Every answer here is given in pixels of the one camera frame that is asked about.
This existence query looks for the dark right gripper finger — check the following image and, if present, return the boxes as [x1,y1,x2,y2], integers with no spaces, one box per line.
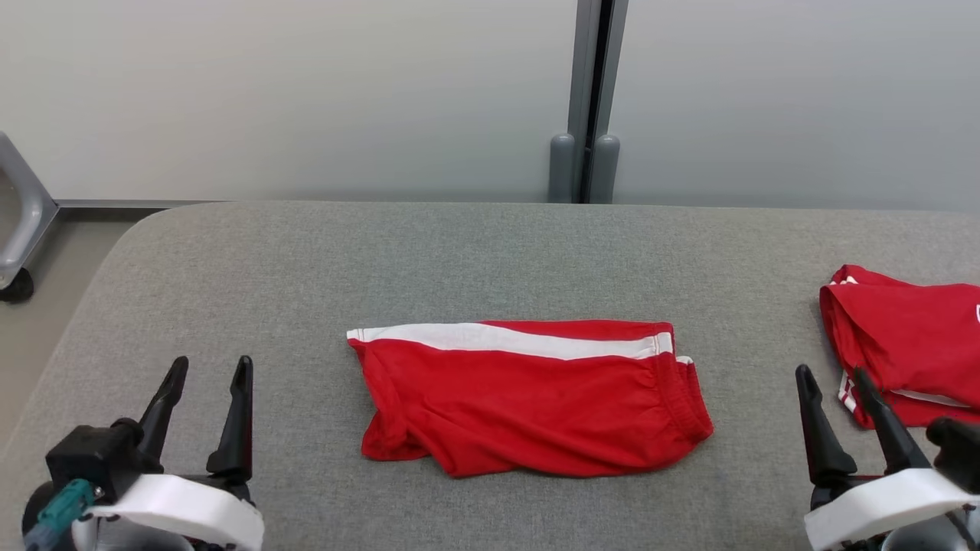
[795,364,858,487]
[852,367,933,475]

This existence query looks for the grey cylindrical post foot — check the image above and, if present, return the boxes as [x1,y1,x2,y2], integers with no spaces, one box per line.
[548,134,575,204]
[592,135,621,204]

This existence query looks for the black caster wheel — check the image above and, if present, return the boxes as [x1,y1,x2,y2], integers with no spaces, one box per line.
[0,268,35,303]

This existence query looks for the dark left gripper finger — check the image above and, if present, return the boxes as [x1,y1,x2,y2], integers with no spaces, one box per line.
[205,354,254,484]
[136,356,190,474]

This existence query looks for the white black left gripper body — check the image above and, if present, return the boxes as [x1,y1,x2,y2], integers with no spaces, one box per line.
[92,473,265,551]

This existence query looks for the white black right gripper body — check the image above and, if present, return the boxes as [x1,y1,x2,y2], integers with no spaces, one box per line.
[804,468,980,551]

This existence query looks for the grey vertical partition post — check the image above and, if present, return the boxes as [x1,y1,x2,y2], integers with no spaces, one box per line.
[567,0,630,204]

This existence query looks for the red shorts with white stripe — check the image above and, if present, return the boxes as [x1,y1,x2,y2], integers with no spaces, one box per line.
[346,320,714,479]

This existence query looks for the grey curved caster leg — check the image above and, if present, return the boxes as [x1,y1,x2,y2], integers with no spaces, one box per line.
[0,130,59,290]

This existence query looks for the red shirt with white sleeves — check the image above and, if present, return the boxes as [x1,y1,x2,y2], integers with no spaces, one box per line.
[818,264,980,429]

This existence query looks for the grey floor rail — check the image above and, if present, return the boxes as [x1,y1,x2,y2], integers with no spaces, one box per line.
[55,199,230,211]

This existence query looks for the teal cable connector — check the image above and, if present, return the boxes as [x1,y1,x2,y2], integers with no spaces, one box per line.
[25,478,95,550]

